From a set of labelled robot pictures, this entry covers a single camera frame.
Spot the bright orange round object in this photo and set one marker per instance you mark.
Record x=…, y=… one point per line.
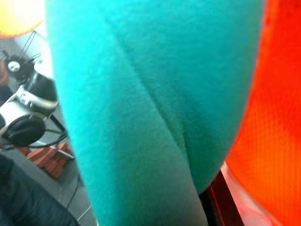
x=18, y=14

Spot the stack of red-brown bricks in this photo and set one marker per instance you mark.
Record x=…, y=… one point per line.
x=50, y=159

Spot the teal fleece cloth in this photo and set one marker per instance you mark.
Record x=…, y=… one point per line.
x=150, y=99

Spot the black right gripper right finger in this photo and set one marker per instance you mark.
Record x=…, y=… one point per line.
x=219, y=202

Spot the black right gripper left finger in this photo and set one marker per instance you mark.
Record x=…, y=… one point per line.
x=26, y=197

